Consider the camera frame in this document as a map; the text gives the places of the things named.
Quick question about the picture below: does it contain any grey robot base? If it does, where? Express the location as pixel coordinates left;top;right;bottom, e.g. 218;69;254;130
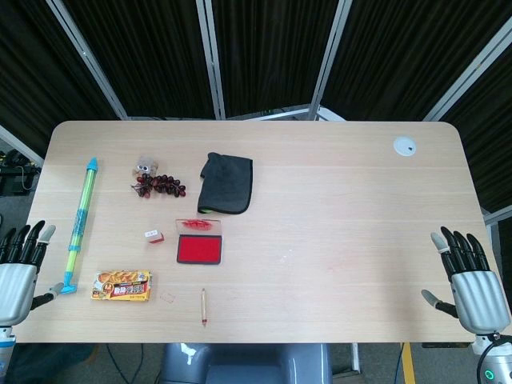
158;342;334;384

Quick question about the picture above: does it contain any small googly-eyed plush toy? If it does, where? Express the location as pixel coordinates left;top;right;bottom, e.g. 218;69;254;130
132;154;160;177

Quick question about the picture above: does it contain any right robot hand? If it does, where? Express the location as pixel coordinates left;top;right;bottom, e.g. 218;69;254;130
421;226;512;336

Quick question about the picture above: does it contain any orange snack packet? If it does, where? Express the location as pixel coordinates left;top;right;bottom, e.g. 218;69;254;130
90;270;154;302

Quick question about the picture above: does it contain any white round cable grommet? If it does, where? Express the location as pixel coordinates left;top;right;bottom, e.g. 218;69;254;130
392;136;418;158

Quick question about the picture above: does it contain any dark red grape bunch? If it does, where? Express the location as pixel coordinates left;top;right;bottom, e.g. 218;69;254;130
131;174;188;199

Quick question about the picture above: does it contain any green blue water pump toy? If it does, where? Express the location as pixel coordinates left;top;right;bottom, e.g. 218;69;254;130
60;157;100;296

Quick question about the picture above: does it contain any dark grey folded cloth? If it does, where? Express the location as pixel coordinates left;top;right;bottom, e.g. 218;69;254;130
197;151;254;216

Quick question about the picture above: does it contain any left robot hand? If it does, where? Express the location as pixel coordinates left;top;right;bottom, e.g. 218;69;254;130
0;219;65;326

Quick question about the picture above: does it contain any black curtain partition screen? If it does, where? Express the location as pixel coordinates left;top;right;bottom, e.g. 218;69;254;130
0;0;512;225

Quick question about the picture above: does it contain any red ink pad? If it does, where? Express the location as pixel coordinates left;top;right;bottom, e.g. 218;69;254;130
174;218;223;266

